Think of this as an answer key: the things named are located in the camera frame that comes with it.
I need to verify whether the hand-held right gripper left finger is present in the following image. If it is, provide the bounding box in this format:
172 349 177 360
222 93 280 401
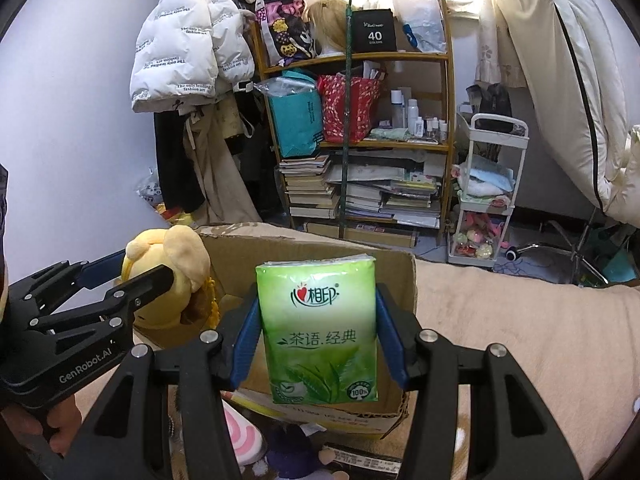
60 294 263 480

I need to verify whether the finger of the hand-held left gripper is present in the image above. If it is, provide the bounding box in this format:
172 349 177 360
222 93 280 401
27 264 176 342
7 247 128 312

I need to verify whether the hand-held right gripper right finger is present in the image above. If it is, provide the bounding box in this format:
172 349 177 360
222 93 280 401
375 283 586 480

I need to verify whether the yellow plush toy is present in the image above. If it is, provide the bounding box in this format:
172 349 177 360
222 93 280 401
120 225 222 332

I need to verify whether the green tissue pack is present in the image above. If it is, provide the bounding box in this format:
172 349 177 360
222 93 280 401
255 254 382 406

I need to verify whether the printed cardboard box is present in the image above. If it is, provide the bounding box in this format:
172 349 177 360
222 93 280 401
132 222 418 442

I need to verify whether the pink swirl plush toy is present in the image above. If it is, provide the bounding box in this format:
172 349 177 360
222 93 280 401
220 400 267 469

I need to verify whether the purple plush toy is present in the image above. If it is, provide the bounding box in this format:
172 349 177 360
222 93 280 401
264 422 352 480

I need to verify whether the black packet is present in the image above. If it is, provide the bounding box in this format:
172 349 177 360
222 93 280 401
320 442 407 480

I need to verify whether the person's left hand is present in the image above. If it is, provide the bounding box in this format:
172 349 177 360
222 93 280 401
0 393 85 457

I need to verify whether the black hanging garment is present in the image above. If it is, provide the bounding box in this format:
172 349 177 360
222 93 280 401
152 107 207 214

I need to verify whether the beige hanging coat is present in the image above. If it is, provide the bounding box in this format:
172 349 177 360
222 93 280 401
181 97 263 227

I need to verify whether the tan spotted fleece blanket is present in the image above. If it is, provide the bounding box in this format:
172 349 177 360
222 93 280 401
75 222 640 480

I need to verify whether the stack of books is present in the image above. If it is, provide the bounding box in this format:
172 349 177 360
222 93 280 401
278 152 445 227

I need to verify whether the green pole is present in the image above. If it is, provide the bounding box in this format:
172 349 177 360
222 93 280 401
338 0 354 241

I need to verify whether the metal chair base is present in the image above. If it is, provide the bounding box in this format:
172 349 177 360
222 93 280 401
505 206 612 287

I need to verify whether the white trolley cart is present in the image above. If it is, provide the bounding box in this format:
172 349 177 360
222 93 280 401
447 113 530 267

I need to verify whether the teal paper bag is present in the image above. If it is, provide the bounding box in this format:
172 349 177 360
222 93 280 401
266 72 326 159

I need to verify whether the group of white bottles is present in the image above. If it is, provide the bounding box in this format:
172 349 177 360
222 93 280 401
389 87 452 139

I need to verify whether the white puffer jacket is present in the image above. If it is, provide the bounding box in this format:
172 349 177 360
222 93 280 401
129 0 257 114

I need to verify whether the red gift bag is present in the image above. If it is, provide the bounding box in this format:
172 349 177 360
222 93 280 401
317 72 385 145

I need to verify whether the wooden shelf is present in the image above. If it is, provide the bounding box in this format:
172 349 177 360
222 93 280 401
249 0 459 250

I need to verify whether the printed tote bag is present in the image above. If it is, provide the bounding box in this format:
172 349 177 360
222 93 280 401
255 0 324 69

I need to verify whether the black box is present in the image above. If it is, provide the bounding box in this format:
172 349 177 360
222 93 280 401
350 8 397 53

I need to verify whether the blonde wig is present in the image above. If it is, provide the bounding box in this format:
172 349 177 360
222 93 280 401
306 0 354 59

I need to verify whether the white plastic bag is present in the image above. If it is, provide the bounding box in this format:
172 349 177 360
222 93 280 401
394 0 449 54

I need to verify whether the white duvet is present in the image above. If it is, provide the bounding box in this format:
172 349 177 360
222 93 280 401
492 0 640 217

